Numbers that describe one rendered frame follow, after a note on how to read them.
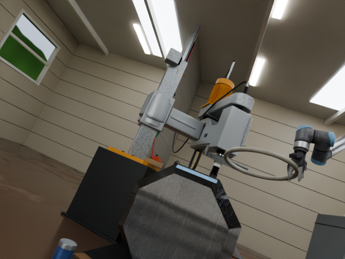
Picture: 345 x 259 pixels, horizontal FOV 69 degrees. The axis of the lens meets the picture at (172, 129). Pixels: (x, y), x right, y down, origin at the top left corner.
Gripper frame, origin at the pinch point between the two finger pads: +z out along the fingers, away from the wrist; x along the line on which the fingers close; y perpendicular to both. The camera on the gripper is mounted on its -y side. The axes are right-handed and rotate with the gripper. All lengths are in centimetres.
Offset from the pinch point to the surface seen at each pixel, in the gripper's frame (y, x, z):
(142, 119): -11, 160, -43
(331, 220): 4.6, -20.3, 18.8
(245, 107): 22, 61, -72
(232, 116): 17, 68, -59
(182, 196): -19, 62, 29
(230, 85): 52, 110, -129
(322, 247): 7.7, -16.9, 33.2
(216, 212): -6, 41, 32
